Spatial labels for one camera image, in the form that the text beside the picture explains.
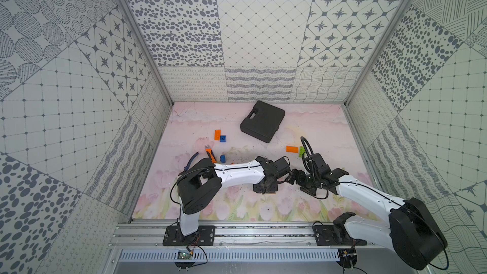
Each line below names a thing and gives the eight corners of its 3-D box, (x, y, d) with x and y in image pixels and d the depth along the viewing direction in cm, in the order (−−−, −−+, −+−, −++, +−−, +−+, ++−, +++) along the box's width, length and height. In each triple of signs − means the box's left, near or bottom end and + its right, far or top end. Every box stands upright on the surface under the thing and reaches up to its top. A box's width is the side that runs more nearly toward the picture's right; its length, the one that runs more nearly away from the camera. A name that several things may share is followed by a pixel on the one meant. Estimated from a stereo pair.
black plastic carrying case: (240, 131, 109) (239, 125, 105) (258, 105, 123) (258, 99, 119) (269, 144, 104) (270, 139, 99) (285, 115, 117) (286, 110, 113)
